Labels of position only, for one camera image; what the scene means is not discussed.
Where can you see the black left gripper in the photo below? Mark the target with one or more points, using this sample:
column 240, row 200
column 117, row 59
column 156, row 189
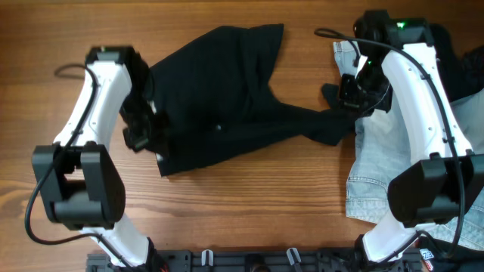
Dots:
column 150, row 133

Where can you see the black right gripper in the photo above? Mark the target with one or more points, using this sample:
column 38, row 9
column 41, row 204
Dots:
column 348, row 98

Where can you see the black shorts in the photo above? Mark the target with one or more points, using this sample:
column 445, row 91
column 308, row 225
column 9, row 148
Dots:
column 216, row 95

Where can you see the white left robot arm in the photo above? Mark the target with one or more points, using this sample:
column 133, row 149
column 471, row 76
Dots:
column 76, row 179

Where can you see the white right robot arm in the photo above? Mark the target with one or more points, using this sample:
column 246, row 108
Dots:
column 419, row 159

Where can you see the dark garment under jeans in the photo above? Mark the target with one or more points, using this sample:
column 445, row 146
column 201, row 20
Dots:
column 330, row 94

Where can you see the light blue denim jeans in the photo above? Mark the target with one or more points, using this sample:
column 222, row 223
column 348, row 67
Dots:
column 382, row 152

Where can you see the black garment with logo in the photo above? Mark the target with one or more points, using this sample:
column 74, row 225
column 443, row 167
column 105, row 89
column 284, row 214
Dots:
column 460, row 77

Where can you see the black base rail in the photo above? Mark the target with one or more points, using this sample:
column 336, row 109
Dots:
column 323, row 260

